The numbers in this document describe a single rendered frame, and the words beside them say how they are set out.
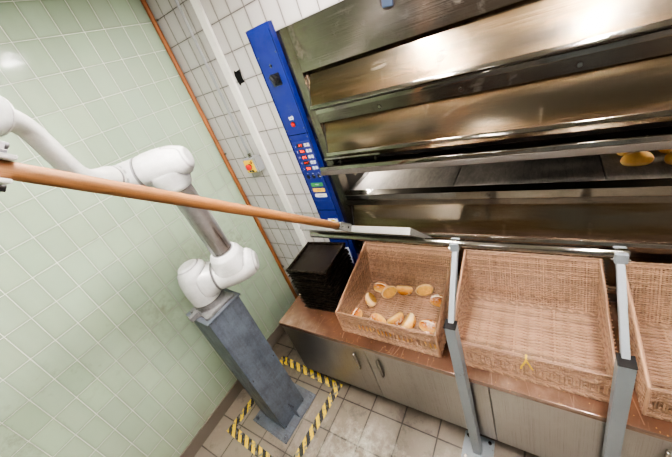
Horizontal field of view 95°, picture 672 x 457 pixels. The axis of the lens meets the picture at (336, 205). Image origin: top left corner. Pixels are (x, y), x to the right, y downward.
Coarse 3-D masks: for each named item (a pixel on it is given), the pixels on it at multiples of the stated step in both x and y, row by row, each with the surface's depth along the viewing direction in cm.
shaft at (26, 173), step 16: (0, 160) 48; (0, 176) 48; (16, 176) 49; (32, 176) 50; (48, 176) 52; (64, 176) 54; (80, 176) 56; (96, 192) 58; (112, 192) 60; (128, 192) 62; (144, 192) 64; (160, 192) 67; (176, 192) 70; (208, 208) 77; (224, 208) 80; (240, 208) 84; (256, 208) 89; (304, 224) 108; (320, 224) 113; (336, 224) 121
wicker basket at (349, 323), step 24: (360, 264) 189; (384, 264) 191; (408, 264) 181; (432, 264) 173; (360, 288) 188; (336, 312) 167; (384, 312) 175; (408, 312) 170; (432, 312) 165; (384, 336) 157; (408, 336) 146; (432, 336) 137
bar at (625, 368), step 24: (360, 240) 144; (384, 240) 136; (408, 240) 129; (432, 240) 124; (456, 240) 119; (456, 264) 118; (624, 264) 92; (456, 288) 118; (624, 288) 91; (624, 312) 90; (456, 336) 113; (624, 336) 88; (456, 360) 121; (624, 360) 87; (624, 384) 89; (624, 408) 94; (624, 432) 99; (480, 456) 153
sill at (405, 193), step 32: (352, 192) 184; (384, 192) 171; (416, 192) 160; (448, 192) 150; (480, 192) 142; (512, 192) 135; (544, 192) 129; (576, 192) 123; (608, 192) 117; (640, 192) 112
